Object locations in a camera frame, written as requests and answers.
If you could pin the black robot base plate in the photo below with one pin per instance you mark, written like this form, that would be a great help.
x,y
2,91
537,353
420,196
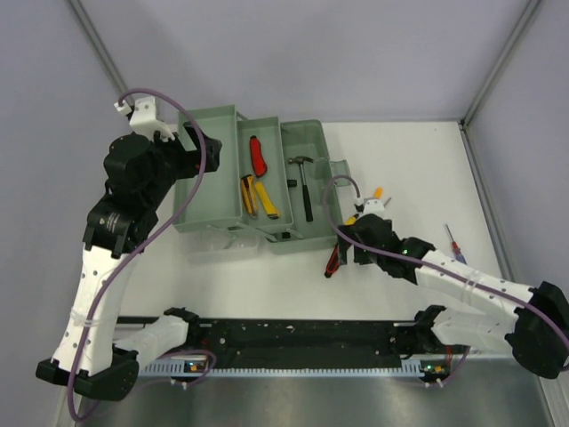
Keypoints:
x,y
219,335

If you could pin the grey slotted cable duct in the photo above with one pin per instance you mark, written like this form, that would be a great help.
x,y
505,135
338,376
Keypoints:
x,y
180,368

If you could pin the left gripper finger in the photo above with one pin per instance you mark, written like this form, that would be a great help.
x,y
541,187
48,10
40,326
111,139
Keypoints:
x,y
188,137
212,148

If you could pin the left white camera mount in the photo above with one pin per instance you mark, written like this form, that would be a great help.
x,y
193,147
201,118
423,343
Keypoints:
x,y
143,119

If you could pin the large red utility knife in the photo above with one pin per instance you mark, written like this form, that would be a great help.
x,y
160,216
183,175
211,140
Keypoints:
x,y
333,263

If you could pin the yellow utility knife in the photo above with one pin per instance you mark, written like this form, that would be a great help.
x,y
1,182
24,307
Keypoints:
x,y
270,209

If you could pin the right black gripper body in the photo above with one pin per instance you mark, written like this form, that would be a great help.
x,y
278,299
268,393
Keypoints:
x,y
378,258

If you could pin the black handle hammer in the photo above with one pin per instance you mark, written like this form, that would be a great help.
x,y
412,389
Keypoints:
x,y
300,161

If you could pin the small red utility knife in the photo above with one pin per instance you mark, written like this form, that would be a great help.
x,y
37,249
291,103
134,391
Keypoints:
x,y
259,165

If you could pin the aluminium frame rail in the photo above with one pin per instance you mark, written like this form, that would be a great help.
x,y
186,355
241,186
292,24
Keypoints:
x,y
167,337

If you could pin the green cantilever tool box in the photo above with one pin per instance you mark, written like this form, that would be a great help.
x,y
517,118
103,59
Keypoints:
x,y
216,221

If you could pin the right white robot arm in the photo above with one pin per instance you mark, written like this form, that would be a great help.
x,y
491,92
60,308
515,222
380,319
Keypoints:
x,y
530,323

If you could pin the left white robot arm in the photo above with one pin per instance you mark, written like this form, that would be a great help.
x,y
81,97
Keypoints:
x,y
141,170

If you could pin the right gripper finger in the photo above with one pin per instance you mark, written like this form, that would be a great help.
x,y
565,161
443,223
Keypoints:
x,y
361,257
342,252

